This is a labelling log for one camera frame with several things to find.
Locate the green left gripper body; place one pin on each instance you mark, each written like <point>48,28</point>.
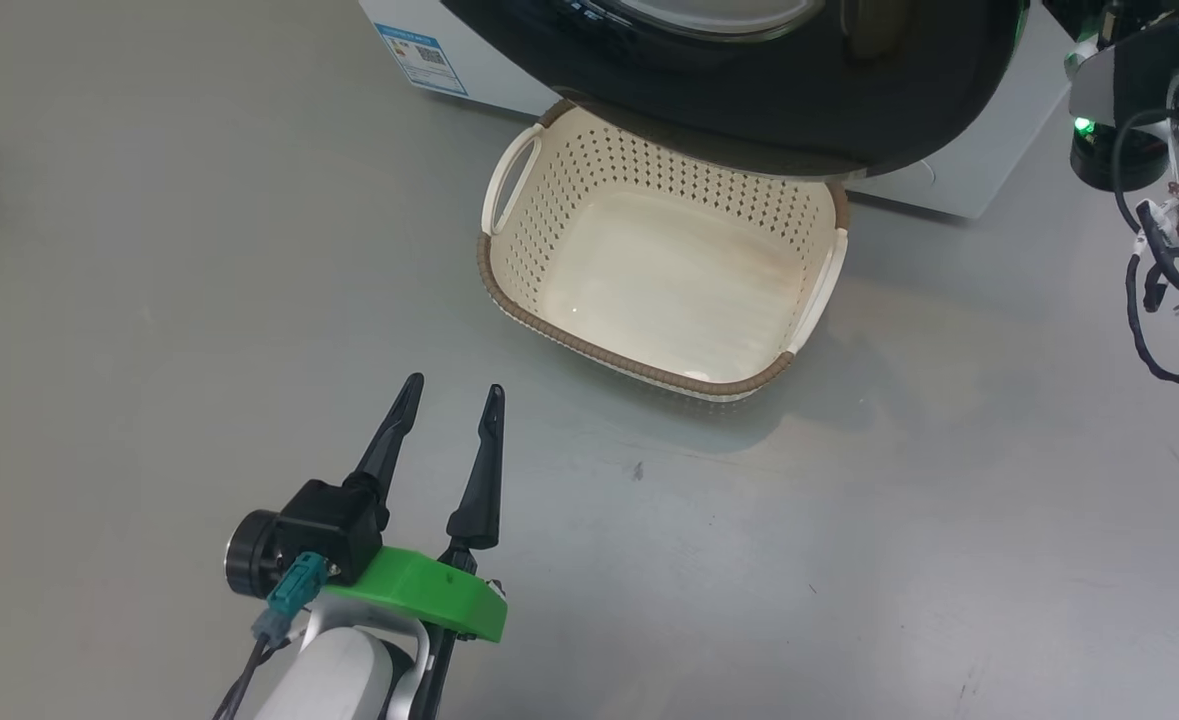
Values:
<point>429,595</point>

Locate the cream perforated laundry basket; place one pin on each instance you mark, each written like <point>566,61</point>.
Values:
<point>669,290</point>

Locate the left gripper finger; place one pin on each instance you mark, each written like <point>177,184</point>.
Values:
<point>394,430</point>
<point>484,480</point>

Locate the round dark washing machine door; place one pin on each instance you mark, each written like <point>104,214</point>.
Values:
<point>799,110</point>

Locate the blue energy label sticker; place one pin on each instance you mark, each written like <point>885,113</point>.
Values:
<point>419,58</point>

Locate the white front-load washing machine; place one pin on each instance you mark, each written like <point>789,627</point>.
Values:
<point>504,80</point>

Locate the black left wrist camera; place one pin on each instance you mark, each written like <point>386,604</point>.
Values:
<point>329,525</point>

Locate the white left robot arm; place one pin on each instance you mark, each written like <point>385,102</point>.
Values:
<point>339,670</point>

